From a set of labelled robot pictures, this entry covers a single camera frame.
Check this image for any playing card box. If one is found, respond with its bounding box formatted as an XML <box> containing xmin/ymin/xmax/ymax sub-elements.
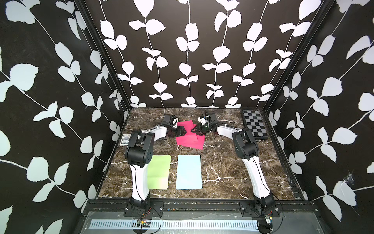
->
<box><xmin>119</xmin><ymin>134</ymin><xmax>131</xmax><ymax>147</ymax></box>

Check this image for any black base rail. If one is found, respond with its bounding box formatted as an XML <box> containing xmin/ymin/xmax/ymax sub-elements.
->
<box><xmin>83</xmin><ymin>198</ymin><xmax>318</xmax><ymax>219</ymax></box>

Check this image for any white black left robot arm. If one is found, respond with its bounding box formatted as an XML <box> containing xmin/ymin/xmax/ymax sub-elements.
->
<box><xmin>125</xmin><ymin>125</ymin><xmax>187</xmax><ymax>211</ymax></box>

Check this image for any light blue paper sheet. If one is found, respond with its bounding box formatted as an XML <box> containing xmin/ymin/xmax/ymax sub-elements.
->
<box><xmin>176</xmin><ymin>155</ymin><xmax>202</xmax><ymax>190</ymax></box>

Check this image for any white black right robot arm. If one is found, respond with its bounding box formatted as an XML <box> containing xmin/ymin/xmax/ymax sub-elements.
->
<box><xmin>191</xmin><ymin>123</ymin><xmax>275</xmax><ymax>215</ymax></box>

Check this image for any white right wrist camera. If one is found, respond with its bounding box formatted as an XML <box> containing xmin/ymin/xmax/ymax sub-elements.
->
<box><xmin>198</xmin><ymin>113</ymin><xmax>219</xmax><ymax>128</ymax></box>

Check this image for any black white chessboard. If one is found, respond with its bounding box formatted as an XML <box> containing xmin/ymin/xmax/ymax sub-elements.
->
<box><xmin>241</xmin><ymin>109</ymin><xmax>268</xmax><ymax>140</ymax></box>

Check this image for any white slotted cable duct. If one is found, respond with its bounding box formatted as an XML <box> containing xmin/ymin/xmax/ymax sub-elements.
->
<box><xmin>88</xmin><ymin>219</ymin><xmax>258</xmax><ymax>232</ymax></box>

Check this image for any pink paper sheet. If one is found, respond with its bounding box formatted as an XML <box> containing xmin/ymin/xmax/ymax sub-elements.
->
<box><xmin>177</xmin><ymin>120</ymin><xmax>196</xmax><ymax>137</ymax></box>
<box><xmin>176</xmin><ymin>129</ymin><xmax>205</xmax><ymax>150</ymax></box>

